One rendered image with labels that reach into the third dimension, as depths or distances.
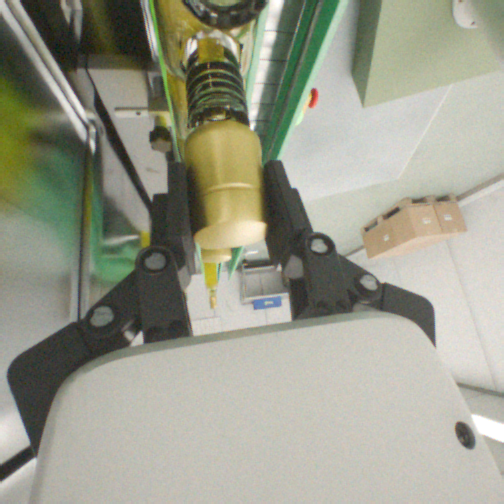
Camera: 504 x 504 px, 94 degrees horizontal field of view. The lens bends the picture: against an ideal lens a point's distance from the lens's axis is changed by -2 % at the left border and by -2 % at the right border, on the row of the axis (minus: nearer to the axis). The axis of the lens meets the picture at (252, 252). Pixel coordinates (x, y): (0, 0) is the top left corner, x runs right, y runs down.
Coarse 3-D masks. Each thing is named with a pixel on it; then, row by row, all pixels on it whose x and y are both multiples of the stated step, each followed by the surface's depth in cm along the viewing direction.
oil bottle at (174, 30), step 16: (160, 0) 11; (176, 0) 11; (160, 16) 11; (176, 16) 11; (192, 16) 11; (160, 32) 12; (176, 32) 12; (192, 32) 12; (224, 32) 12; (240, 32) 12; (256, 32) 13; (176, 48) 12; (240, 48) 13; (176, 64) 13; (240, 64) 14
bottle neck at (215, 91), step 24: (192, 48) 12; (216, 48) 11; (192, 72) 11; (216, 72) 11; (240, 72) 12; (192, 96) 11; (216, 96) 11; (240, 96) 11; (192, 120) 11; (216, 120) 13; (240, 120) 11
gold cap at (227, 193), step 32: (224, 128) 10; (192, 160) 10; (224, 160) 9; (256, 160) 10; (192, 192) 10; (224, 192) 9; (256, 192) 9; (192, 224) 10; (224, 224) 9; (256, 224) 9
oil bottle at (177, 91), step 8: (168, 72) 16; (168, 80) 16; (176, 80) 16; (168, 88) 16; (176, 88) 16; (184, 88) 16; (176, 96) 16; (184, 96) 16; (176, 104) 16; (184, 104) 16; (176, 112) 17; (184, 112) 17; (176, 120) 18; (184, 120) 17; (176, 128) 19; (184, 128) 18; (184, 136) 19
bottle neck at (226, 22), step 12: (180, 0) 7; (192, 0) 7; (204, 0) 7; (216, 0) 7; (228, 0) 7; (240, 0) 7; (252, 0) 7; (264, 0) 7; (192, 12) 7; (204, 12) 7; (216, 12) 7; (228, 12) 7; (240, 12) 7; (252, 12) 7; (204, 24) 7; (216, 24) 7; (228, 24) 7; (240, 24) 7
